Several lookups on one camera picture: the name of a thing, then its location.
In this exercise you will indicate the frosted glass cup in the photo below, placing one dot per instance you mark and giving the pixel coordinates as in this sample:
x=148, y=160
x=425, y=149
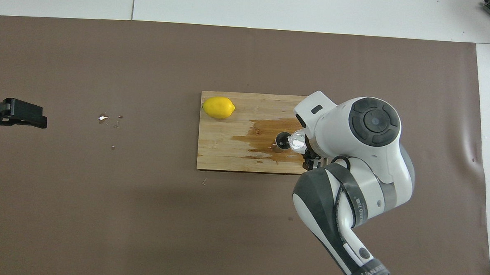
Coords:
x=297, y=142

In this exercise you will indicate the steel double jigger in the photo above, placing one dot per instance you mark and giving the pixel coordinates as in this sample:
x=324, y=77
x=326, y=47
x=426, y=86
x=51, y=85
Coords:
x=281, y=140

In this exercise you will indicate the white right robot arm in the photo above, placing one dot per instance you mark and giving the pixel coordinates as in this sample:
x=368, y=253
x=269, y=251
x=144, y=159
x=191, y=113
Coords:
x=374, y=122

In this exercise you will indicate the wooden cutting board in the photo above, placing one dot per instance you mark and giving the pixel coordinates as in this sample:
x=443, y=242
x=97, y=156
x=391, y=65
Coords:
x=227, y=153

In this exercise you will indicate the yellow lemon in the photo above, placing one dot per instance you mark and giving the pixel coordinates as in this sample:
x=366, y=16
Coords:
x=218, y=107

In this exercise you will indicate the brown paper table mat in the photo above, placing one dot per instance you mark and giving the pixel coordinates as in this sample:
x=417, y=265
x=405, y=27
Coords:
x=101, y=209

